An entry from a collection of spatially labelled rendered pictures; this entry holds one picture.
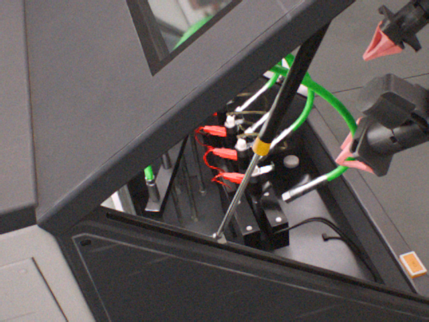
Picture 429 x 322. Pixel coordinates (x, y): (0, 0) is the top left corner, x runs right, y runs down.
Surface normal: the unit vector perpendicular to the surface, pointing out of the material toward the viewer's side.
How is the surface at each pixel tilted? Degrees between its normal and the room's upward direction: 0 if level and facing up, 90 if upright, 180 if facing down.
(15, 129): 0
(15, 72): 0
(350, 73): 0
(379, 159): 45
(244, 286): 90
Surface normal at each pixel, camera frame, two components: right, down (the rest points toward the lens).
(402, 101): -0.21, 0.81
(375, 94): -0.84, -0.44
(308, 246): -0.12, -0.72
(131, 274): 0.26, 0.65
